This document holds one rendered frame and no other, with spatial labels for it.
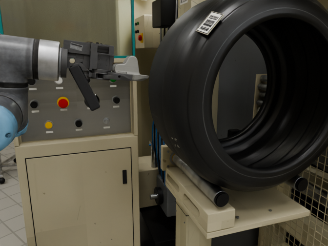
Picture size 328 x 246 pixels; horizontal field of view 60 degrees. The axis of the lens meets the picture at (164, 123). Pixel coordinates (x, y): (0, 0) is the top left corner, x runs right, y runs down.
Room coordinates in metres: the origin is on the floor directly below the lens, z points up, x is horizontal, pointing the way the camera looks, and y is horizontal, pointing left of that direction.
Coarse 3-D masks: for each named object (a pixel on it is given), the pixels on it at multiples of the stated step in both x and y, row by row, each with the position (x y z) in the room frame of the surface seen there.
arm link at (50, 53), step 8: (40, 40) 0.65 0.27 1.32; (40, 48) 0.63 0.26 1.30; (48, 48) 0.63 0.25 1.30; (56, 48) 0.64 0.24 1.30; (40, 56) 0.62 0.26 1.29; (48, 56) 0.63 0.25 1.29; (56, 56) 0.63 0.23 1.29; (40, 64) 0.62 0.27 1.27; (48, 64) 0.63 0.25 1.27; (56, 64) 0.63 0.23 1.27; (40, 72) 0.63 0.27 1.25; (48, 72) 0.63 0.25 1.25; (56, 72) 0.64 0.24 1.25; (48, 80) 0.66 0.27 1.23; (56, 80) 0.66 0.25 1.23
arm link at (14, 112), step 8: (0, 96) 0.56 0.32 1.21; (0, 104) 0.51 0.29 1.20; (8, 104) 0.53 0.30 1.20; (16, 104) 0.57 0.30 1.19; (0, 112) 0.47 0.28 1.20; (8, 112) 0.50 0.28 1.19; (16, 112) 0.54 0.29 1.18; (0, 120) 0.47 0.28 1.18; (8, 120) 0.48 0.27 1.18; (16, 120) 0.51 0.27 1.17; (0, 128) 0.47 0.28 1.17; (8, 128) 0.48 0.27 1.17; (16, 128) 0.51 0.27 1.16; (0, 136) 0.47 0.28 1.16; (8, 136) 0.48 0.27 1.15; (0, 144) 0.47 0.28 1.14; (8, 144) 0.50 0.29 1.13
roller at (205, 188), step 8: (176, 160) 0.99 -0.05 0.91; (184, 168) 0.91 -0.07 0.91; (192, 176) 0.85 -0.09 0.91; (200, 176) 0.82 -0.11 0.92; (200, 184) 0.79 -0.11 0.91; (208, 184) 0.77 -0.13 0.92; (208, 192) 0.74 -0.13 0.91; (216, 192) 0.72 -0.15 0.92; (224, 192) 0.71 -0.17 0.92; (216, 200) 0.71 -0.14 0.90; (224, 200) 0.71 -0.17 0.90
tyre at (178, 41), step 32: (224, 0) 0.72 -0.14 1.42; (256, 0) 0.71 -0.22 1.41; (288, 0) 0.74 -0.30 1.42; (192, 32) 0.70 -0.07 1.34; (224, 32) 0.68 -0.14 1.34; (256, 32) 1.03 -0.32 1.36; (288, 32) 1.00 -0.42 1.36; (320, 32) 0.77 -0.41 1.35; (160, 64) 0.79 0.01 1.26; (192, 64) 0.67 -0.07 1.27; (288, 64) 1.05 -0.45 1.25; (320, 64) 0.94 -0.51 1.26; (160, 96) 0.75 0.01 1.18; (192, 96) 0.66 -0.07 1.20; (288, 96) 1.05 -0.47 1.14; (320, 96) 0.93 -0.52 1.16; (160, 128) 0.81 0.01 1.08; (192, 128) 0.66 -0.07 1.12; (256, 128) 1.04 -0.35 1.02; (288, 128) 0.99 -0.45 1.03; (320, 128) 0.81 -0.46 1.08; (192, 160) 0.69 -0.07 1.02; (224, 160) 0.68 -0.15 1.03; (256, 160) 0.94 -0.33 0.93; (288, 160) 0.77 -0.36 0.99
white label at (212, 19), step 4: (212, 12) 0.70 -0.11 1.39; (216, 12) 0.70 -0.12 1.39; (208, 16) 0.70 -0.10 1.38; (212, 16) 0.69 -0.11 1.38; (216, 16) 0.69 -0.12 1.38; (220, 16) 0.68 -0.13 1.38; (204, 20) 0.70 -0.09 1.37; (208, 20) 0.69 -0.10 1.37; (212, 20) 0.68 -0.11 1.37; (216, 20) 0.68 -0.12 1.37; (204, 24) 0.69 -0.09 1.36; (208, 24) 0.68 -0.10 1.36; (212, 24) 0.68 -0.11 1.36; (200, 28) 0.69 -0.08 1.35; (204, 28) 0.68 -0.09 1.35; (208, 28) 0.67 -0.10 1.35; (212, 28) 0.67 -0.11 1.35; (200, 32) 0.68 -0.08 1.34; (204, 32) 0.67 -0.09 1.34; (208, 32) 0.67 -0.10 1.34
